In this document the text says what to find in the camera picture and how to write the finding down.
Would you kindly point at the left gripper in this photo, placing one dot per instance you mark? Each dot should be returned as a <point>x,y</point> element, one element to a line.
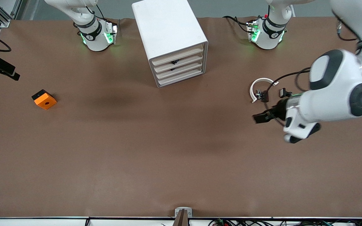
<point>280,110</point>

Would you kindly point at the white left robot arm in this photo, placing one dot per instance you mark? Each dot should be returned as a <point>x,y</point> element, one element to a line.
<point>335,91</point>

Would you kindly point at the small black clip part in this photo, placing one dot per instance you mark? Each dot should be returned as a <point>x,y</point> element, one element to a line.
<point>283,93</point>

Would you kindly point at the white curved plastic part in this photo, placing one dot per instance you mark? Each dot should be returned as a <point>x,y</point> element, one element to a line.
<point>262,79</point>

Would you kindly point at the orange box with black base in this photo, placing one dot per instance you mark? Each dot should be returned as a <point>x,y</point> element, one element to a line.
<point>46,102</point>

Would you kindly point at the brown table mat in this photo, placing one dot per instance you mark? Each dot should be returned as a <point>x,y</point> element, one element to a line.
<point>181,157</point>

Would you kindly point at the grey metal bracket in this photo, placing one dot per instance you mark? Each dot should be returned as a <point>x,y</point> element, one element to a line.
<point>183,209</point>

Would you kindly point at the dark brown camera post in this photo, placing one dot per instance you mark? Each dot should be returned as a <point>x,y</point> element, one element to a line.
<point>181,219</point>

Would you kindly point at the white table edge rail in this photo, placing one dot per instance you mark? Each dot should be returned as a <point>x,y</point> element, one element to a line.
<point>42,222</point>

